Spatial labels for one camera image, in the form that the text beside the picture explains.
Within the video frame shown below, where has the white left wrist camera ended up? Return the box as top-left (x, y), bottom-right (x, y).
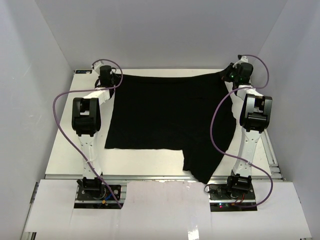
top-left (91, 60), bottom-right (104, 75)

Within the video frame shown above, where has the black t-shirt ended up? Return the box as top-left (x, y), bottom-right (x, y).
top-left (105, 72), bottom-right (237, 184)

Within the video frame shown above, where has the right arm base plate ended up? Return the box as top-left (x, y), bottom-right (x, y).
top-left (204, 183), bottom-right (258, 213)

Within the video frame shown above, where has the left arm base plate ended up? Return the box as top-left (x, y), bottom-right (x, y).
top-left (74, 185), bottom-right (120, 210)

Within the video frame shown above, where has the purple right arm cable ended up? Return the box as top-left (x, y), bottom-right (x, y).
top-left (204, 53), bottom-right (274, 208)

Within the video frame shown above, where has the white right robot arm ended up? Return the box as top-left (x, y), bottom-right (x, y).
top-left (223, 60), bottom-right (273, 199)

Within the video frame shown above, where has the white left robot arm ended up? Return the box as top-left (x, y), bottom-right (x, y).
top-left (71, 65), bottom-right (119, 200)

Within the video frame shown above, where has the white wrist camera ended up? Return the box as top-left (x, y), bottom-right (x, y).
top-left (233, 54), bottom-right (249, 68)
top-left (91, 60), bottom-right (104, 75)

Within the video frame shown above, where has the left black table label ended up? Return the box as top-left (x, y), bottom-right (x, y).
top-left (75, 69), bottom-right (92, 74)

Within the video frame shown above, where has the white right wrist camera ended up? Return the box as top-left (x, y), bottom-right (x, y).
top-left (233, 54), bottom-right (249, 68)

